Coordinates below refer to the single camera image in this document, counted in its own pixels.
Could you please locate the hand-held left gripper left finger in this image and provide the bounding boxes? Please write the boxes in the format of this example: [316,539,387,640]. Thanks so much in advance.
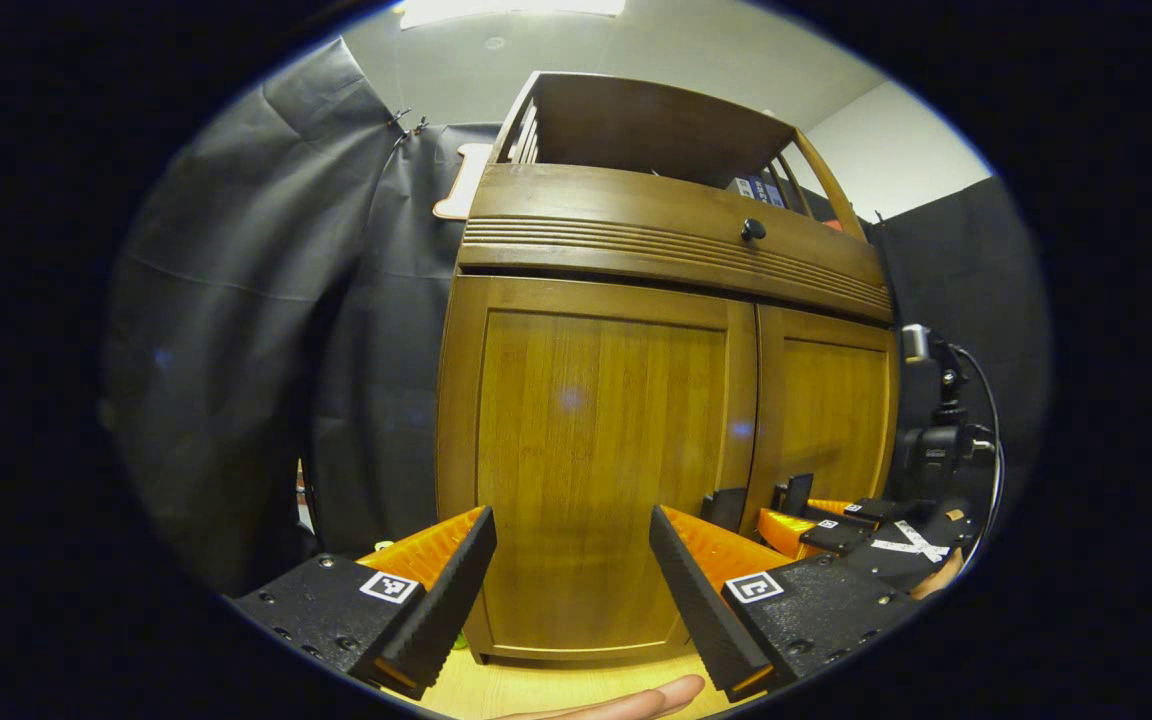
[226,505,499,701]

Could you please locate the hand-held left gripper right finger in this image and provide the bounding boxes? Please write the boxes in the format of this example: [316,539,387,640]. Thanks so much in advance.
[649,504,922,704]

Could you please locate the black door handle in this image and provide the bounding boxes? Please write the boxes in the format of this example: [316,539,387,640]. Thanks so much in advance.
[701,486,749,536]
[774,473,815,516]

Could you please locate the wooden cabinet door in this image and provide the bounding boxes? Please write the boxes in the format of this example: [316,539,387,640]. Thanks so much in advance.
[741,303,900,541]
[436,275,759,661]

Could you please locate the wooden double-door shoe cabinet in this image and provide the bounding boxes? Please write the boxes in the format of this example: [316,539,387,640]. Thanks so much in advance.
[433,70,902,666]

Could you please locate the wooden cabinet drawer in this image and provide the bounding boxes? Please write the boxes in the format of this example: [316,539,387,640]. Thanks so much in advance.
[456,163,895,323]

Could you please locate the ceiling light panel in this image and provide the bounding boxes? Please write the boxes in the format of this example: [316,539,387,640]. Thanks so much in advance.
[396,0,627,29]

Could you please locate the black camera cable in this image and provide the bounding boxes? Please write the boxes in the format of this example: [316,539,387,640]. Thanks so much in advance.
[951,343,1007,561]

